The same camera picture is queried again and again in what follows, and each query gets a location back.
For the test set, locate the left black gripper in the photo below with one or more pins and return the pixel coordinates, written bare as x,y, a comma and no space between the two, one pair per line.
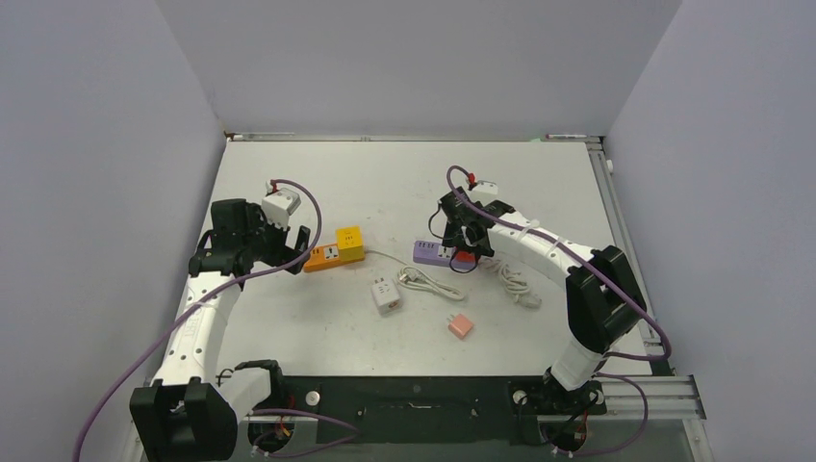
284,253

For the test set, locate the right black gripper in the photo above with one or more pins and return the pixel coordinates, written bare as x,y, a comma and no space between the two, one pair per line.
454,240

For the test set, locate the red cube plug adapter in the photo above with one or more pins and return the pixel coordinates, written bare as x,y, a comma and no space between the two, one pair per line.
463,261

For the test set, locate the orange power strip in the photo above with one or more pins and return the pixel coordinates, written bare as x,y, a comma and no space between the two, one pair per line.
325,257

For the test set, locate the yellow cube plug adapter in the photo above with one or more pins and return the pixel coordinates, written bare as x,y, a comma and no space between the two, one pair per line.
350,244

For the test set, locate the purple power strip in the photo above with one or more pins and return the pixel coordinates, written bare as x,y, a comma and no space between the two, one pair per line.
431,253

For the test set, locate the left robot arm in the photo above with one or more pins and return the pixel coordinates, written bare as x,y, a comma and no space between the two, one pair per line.
182,415

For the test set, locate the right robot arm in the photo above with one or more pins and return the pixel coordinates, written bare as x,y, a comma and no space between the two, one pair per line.
604,301

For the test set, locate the pink cube plug adapter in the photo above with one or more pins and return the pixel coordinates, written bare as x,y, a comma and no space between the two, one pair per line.
460,326

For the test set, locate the white cube plug adapter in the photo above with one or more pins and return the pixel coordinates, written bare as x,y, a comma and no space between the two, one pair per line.
385,296

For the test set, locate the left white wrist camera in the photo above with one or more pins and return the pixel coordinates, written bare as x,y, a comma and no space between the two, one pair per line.
279,204

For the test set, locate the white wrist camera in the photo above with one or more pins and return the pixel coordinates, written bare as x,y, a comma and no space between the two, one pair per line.
481,186
279,204

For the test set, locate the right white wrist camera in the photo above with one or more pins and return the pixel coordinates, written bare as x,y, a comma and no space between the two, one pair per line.
481,186

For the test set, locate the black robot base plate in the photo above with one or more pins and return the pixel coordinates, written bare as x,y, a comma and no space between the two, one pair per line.
516,409

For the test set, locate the aluminium frame rail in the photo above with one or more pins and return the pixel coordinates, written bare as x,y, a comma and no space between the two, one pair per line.
629,398

